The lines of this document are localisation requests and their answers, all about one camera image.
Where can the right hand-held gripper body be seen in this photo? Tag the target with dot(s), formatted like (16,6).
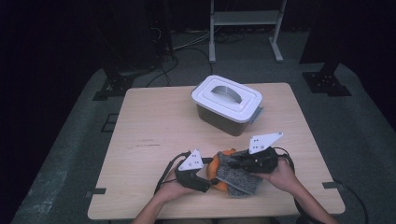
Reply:
(263,161)

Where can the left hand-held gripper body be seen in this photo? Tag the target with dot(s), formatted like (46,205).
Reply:
(190,163)

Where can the orange plush toy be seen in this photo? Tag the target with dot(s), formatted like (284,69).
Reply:
(212,171)

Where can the grey fluffy cloth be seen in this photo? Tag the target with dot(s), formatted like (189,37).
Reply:
(238,180)

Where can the clear plastic storage box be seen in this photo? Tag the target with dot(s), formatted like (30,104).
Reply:
(221,123)

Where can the white box lid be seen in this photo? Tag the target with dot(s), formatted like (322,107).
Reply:
(227,105)

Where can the person's right hand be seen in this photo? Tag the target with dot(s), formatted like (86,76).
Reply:
(285,179)

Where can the person's left hand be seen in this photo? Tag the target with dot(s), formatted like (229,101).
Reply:
(169,191)

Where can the black tape strip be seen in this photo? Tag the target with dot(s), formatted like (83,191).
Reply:
(96,191)
(333,185)

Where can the black stand base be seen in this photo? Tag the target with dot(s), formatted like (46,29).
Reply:
(323,82)
(118,84)

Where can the black equipment rack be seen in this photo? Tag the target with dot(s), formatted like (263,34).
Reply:
(162,31)

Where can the white metal stand frame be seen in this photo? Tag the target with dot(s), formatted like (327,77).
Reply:
(246,18)

